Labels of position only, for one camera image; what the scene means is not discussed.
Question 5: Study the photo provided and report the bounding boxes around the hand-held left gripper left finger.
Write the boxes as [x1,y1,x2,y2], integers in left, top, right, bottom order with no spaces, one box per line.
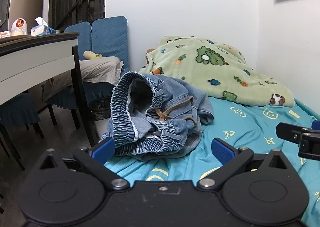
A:
[32,137,130,190]

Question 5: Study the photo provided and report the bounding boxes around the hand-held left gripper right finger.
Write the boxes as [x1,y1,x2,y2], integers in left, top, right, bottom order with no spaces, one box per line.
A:
[197,138,297,190]

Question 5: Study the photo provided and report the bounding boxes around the blue denim jeans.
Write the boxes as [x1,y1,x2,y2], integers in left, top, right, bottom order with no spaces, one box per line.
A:
[99,72,214,161]

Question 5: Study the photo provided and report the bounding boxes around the teal printed bed sheet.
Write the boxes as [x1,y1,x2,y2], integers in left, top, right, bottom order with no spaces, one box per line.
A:
[104,96,320,227]

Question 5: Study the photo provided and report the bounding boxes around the black trash bin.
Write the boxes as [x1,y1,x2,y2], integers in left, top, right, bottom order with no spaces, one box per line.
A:
[89,98,112,122]

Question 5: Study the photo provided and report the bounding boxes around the green printed fleece blanket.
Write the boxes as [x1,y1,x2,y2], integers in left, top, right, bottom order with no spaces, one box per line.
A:
[139,35,295,107]

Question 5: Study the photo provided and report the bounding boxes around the beige cloth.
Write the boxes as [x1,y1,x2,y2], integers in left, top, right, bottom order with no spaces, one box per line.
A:
[41,56,125,101]

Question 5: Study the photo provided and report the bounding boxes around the yellow toy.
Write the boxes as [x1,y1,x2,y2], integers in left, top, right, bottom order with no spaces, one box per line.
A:
[83,50,103,61]

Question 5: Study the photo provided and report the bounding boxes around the blue-covered chair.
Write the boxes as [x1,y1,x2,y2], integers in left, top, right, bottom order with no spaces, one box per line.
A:
[64,21,92,61]
[45,16,130,127]
[0,92,45,170]

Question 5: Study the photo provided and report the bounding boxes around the white table with dark top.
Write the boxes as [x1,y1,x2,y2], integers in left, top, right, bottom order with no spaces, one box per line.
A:
[0,32,98,146]

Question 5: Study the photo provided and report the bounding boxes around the blue tissue box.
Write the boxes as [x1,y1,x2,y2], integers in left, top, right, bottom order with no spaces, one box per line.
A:
[31,17,57,37]

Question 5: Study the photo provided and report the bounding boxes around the white bag with face picture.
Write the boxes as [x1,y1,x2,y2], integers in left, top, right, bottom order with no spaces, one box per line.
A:
[11,18,27,36]

